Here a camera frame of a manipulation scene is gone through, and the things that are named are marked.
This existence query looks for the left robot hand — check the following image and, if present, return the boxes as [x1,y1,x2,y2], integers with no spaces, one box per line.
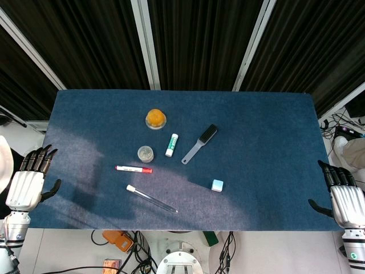
[5,144,62,212]

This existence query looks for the white aluminium frame post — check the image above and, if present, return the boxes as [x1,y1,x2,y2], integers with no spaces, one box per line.
[317,82,365,120]
[232,0,278,92]
[130,0,161,91]
[0,8,68,91]

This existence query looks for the orange power box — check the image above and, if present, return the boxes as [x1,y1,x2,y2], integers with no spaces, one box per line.
[102,229,134,253]

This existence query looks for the person in beige trousers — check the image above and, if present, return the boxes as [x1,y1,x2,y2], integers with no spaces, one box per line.
[333,135,365,174]

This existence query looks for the white hat brim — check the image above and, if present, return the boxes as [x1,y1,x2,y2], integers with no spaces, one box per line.
[0,135,15,195]

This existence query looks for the black floor cables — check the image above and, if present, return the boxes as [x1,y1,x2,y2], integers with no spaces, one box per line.
[51,229,160,274]

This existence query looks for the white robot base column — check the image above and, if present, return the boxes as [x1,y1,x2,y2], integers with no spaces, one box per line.
[156,241,205,274]

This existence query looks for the green white glue stick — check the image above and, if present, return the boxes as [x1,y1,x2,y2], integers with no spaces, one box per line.
[165,133,179,158]

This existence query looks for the green block under table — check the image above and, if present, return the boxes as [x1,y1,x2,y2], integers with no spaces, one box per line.
[202,231,220,247]

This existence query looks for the black device with cables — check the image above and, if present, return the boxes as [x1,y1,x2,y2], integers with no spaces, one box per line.
[334,125,365,141]

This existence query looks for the orange jelly cup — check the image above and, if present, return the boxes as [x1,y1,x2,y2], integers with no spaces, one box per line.
[145,108,168,131]

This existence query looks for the red white marker pen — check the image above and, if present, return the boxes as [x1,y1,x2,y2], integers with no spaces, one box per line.
[115,165,153,174]

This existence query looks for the black brush grey handle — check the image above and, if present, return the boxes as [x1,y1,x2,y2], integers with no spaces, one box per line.
[181,123,218,166]

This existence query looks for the round clear lidded jar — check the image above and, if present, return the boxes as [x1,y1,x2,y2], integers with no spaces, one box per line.
[137,146,156,164]

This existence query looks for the black cable bundle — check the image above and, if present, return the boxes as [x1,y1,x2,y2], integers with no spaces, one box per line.
[218,231,237,274]

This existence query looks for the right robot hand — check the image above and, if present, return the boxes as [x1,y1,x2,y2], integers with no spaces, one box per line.
[308,160,365,228]

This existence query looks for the glass test tube white cap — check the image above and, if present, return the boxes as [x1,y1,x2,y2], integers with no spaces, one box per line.
[126,184,179,214]

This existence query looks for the blue felt table mat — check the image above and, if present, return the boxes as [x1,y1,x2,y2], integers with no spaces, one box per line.
[28,89,342,232]

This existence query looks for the small brown printed box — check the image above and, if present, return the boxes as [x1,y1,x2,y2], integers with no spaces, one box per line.
[103,258,122,271]

